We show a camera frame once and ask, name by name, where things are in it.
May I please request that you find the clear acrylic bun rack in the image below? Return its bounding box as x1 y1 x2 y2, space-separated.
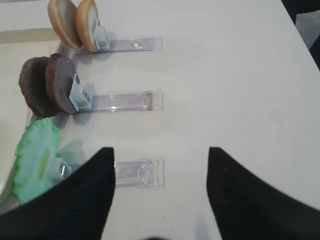
59 25 163 58

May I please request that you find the green lettuce leaf in rack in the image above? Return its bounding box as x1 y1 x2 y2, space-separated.
10 117 61 206

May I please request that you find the clear acrylic patty rack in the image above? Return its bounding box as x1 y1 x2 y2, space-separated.
69 74 164 114

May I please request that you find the bun slice by pusher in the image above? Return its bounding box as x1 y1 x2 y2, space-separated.
75 0 99 52

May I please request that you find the clear acrylic lettuce rack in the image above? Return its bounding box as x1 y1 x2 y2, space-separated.
56 140 166 188

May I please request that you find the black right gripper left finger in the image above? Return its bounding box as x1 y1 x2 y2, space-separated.
0 147 115 240

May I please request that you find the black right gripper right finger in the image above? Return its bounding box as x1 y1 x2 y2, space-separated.
206 147 320 240

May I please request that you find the brown patty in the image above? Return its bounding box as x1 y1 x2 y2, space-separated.
45 53 76 114
18 56 58 118

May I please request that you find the bun slice near tray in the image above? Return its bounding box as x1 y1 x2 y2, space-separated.
47 0 83 49

